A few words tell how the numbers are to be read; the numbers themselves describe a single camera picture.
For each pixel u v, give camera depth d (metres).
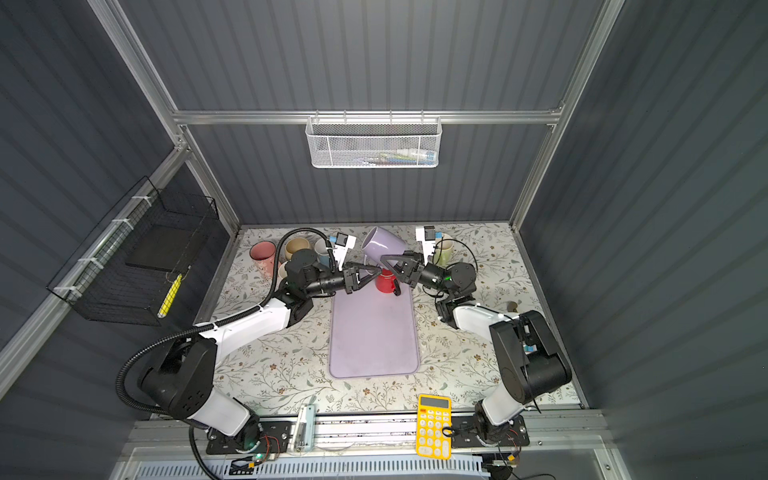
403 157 0.92
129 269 0.72
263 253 1.03
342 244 0.71
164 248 0.75
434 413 0.75
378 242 0.71
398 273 0.70
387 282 0.96
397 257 0.70
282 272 0.64
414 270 0.67
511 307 0.98
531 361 0.46
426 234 0.68
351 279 0.69
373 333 0.92
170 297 0.68
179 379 0.45
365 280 0.73
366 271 0.74
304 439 0.71
